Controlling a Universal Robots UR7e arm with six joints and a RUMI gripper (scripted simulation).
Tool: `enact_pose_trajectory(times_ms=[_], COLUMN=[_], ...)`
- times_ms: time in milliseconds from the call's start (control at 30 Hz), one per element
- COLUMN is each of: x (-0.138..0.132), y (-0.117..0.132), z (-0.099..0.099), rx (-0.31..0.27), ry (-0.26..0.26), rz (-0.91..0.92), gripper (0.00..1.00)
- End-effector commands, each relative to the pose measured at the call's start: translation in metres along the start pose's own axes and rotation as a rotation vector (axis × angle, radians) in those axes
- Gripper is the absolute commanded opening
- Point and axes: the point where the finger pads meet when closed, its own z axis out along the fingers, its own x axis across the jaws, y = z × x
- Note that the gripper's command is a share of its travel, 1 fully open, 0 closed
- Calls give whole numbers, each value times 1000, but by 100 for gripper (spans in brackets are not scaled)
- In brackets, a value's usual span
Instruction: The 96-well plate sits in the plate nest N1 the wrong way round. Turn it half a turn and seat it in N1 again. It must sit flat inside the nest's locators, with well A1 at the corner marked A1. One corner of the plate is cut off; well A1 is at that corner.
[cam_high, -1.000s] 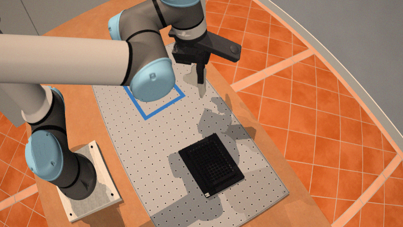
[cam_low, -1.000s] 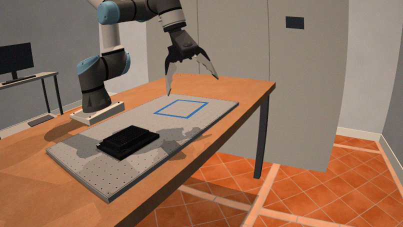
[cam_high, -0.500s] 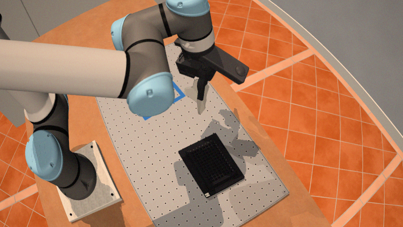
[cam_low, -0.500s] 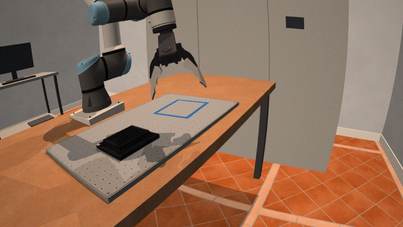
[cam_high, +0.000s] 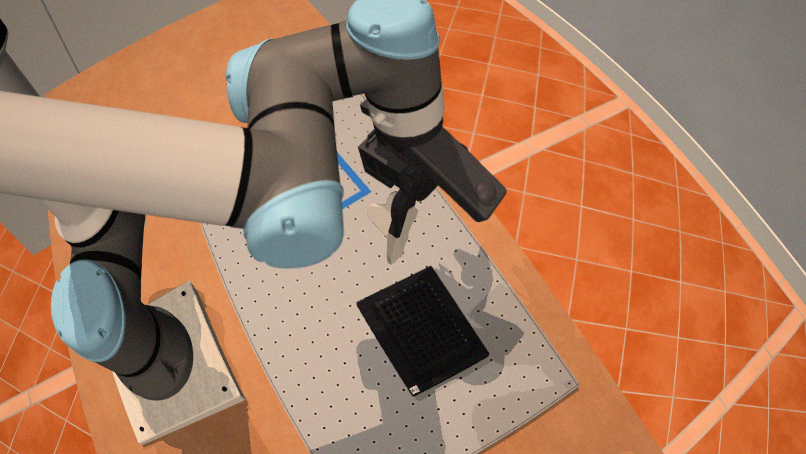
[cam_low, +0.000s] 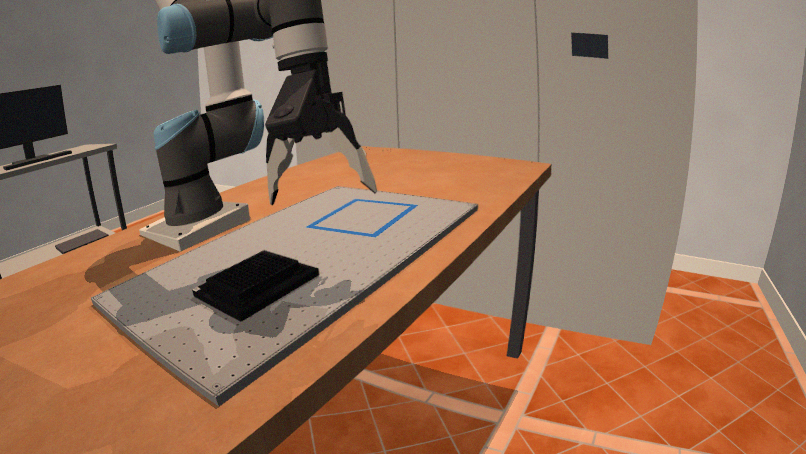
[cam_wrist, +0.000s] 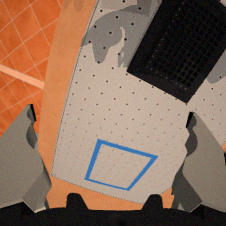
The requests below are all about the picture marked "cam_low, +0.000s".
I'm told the blue tape outline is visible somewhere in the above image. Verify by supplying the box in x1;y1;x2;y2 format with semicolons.
307;199;418;237

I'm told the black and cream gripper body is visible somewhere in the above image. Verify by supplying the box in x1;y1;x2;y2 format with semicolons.
277;52;346;143

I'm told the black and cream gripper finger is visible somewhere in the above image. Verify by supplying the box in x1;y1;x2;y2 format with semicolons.
325;104;377;194
266;134;295;205

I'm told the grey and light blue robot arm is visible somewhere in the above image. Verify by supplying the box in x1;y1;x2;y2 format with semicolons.
154;0;328;226

